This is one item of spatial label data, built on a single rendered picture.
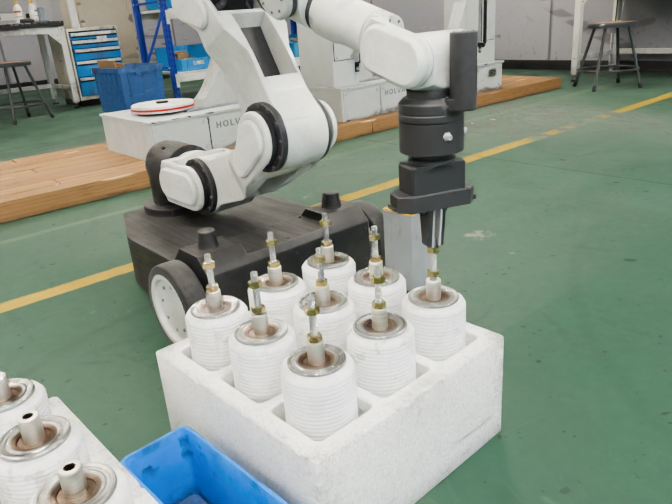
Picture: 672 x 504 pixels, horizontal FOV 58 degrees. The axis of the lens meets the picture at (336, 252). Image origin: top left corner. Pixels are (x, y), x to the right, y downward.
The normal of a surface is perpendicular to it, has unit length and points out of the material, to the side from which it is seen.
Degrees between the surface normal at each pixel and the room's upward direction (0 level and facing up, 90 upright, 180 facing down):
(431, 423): 90
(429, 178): 90
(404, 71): 90
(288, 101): 47
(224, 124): 90
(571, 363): 0
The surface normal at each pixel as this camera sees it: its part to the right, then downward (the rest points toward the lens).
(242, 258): 0.42, -0.48
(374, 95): 0.66, 0.23
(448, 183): 0.35, 0.32
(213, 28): -0.75, 0.29
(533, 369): -0.07, -0.93
